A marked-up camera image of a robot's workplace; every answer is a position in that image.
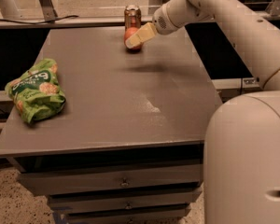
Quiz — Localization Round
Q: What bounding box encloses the metal railing bar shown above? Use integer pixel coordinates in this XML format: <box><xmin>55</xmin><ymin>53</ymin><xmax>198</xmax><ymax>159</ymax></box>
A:
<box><xmin>0</xmin><ymin>10</ymin><xmax>280</xmax><ymax>30</ymax></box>

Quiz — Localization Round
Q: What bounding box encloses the middle drawer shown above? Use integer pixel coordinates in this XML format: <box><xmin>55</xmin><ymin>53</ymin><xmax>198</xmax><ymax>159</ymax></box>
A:
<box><xmin>49</xmin><ymin>187</ymin><xmax>202</xmax><ymax>214</ymax></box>

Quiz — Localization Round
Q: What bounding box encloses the orange soda can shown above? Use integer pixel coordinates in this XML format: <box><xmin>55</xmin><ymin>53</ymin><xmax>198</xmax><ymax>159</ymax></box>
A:
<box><xmin>124</xmin><ymin>5</ymin><xmax>141</xmax><ymax>29</ymax></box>

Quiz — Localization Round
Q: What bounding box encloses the red apple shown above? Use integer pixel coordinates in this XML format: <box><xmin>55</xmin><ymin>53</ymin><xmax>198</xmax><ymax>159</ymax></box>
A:
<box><xmin>123</xmin><ymin>27</ymin><xmax>142</xmax><ymax>50</ymax></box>

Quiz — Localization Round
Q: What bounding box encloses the top drawer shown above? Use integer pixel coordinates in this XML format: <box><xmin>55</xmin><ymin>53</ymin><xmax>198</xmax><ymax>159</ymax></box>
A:
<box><xmin>19</xmin><ymin>164</ymin><xmax>202</xmax><ymax>196</ymax></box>

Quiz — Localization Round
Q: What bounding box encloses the grey drawer cabinet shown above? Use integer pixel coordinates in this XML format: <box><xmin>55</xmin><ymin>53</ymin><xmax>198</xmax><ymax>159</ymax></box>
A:
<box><xmin>0</xmin><ymin>23</ymin><xmax>223</xmax><ymax>224</ymax></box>

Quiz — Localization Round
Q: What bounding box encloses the drawer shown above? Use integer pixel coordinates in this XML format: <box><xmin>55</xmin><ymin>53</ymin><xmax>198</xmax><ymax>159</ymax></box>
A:
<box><xmin>66</xmin><ymin>204</ymin><xmax>189</xmax><ymax>224</ymax></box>
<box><xmin>19</xmin><ymin>164</ymin><xmax>202</xmax><ymax>196</ymax></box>
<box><xmin>49</xmin><ymin>187</ymin><xmax>202</xmax><ymax>214</ymax></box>

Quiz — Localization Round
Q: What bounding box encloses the bottom drawer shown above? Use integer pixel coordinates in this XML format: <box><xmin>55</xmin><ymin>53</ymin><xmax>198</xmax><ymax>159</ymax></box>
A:
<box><xmin>66</xmin><ymin>204</ymin><xmax>189</xmax><ymax>224</ymax></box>

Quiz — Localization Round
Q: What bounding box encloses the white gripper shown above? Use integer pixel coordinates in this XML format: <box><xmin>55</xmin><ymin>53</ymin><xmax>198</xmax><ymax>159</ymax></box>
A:
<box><xmin>128</xmin><ymin>0</ymin><xmax>185</xmax><ymax>47</ymax></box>

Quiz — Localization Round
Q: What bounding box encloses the black cable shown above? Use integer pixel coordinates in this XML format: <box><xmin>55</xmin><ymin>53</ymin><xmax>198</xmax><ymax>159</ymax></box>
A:
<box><xmin>0</xmin><ymin>14</ymin><xmax>80</xmax><ymax>25</ymax></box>

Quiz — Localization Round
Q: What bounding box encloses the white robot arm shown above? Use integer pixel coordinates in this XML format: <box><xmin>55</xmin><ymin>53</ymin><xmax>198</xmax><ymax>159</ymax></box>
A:
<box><xmin>125</xmin><ymin>0</ymin><xmax>280</xmax><ymax>224</ymax></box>

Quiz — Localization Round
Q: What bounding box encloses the green chip bag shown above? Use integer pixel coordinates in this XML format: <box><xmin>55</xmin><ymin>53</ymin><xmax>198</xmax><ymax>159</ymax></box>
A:
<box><xmin>5</xmin><ymin>59</ymin><xmax>66</xmax><ymax>124</ymax></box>

